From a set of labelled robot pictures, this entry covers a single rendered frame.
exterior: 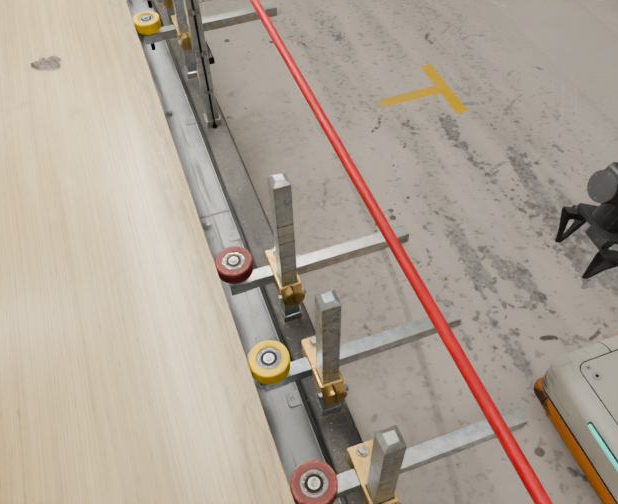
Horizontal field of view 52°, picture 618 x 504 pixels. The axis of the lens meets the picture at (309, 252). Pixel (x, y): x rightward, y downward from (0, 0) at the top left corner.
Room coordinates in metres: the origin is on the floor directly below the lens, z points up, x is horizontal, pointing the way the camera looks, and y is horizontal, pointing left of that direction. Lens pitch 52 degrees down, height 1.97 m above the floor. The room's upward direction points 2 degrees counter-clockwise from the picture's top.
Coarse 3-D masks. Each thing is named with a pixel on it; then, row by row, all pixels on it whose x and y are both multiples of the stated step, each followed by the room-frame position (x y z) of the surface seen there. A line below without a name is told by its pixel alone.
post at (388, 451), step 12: (384, 432) 0.34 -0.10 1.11; (396, 432) 0.34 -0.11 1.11; (384, 444) 0.33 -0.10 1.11; (396, 444) 0.33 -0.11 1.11; (372, 456) 0.34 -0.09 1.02; (384, 456) 0.31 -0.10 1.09; (396, 456) 0.32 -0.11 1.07; (372, 468) 0.34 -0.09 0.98; (384, 468) 0.31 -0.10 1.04; (396, 468) 0.32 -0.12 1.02; (372, 480) 0.33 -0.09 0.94; (384, 480) 0.32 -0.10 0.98; (396, 480) 0.32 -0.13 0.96; (372, 492) 0.33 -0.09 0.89; (384, 492) 0.32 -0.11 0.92
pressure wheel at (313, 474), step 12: (300, 468) 0.37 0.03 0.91; (312, 468) 0.36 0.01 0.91; (324, 468) 0.36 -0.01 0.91; (300, 480) 0.35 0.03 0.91; (312, 480) 0.34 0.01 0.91; (324, 480) 0.34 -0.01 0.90; (336, 480) 0.34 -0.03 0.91; (300, 492) 0.33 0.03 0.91; (312, 492) 0.33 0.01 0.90; (324, 492) 0.33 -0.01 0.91; (336, 492) 0.33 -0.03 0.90
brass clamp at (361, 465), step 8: (352, 448) 0.41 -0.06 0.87; (368, 448) 0.41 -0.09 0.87; (352, 456) 0.40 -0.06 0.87; (360, 456) 0.40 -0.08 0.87; (368, 456) 0.40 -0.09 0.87; (352, 464) 0.39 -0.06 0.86; (360, 464) 0.38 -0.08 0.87; (368, 464) 0.38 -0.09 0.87; (360, 472) 0.37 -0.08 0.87; (368, 472) 0.37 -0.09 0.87; (360, 480) 0.36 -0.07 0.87; (360, 488) 0.35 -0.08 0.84; (368, 496) 0.33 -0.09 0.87
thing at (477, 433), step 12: (516, 408) 0.48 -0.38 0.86; (504, 420) 0.46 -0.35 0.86; (516, 420) 0.46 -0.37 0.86; (456, 432) 0.44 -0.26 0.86; (468, 432) 0.44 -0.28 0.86; (480, 432) 0.44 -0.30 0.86; (492, 432) 0.44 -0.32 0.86; (420, 444) 0.42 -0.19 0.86; (432, 444) 0.42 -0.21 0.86; (444, 444) 0.42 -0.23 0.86; (456, 444) 0.42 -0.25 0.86; (468, 444) 0.42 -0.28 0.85; (408, 456) 0.40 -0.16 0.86; (420, 456) 0.40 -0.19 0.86; (432, 456) 0.40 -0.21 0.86; (444, 456) 0.40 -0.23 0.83; (408, 468) 0.38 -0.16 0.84; (348, 480) 0.36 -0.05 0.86; (348, 492) 0.34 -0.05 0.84
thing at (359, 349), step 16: (416, 320) 0.69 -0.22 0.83; (448, 320) 0.69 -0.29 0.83; (368, 336) 0.66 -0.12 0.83; (384, 336) 0.66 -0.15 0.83; (400, 336) 0.66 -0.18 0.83; (416, 336) 0.66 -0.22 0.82; (352, 352) 0.62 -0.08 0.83; (368, 352) 0.63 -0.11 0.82; (304, 368) 0.59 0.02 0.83; (272, 384) 0.56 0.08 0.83
